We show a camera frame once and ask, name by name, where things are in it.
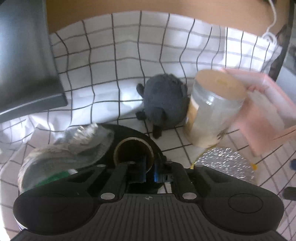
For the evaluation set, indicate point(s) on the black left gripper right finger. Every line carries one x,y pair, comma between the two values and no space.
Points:
162,172

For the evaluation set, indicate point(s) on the dark grey plush toy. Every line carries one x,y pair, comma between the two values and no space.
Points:
165,100

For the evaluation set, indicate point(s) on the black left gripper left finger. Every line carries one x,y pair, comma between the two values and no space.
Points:
136,171

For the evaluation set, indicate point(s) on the pink storage box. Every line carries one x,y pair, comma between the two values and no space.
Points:
267,118

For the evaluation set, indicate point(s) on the silver glitter round pad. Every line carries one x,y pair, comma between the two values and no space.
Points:
227,161

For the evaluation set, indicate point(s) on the black flat screen monitor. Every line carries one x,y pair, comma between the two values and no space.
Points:
29,78

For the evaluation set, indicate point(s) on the clear plastic wrapped bundle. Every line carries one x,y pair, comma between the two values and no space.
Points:
76,148

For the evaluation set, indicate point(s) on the clear plastic jar tan lid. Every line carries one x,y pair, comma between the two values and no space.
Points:
215,101

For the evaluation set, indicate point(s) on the green lid jar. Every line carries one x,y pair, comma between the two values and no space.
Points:
56,177

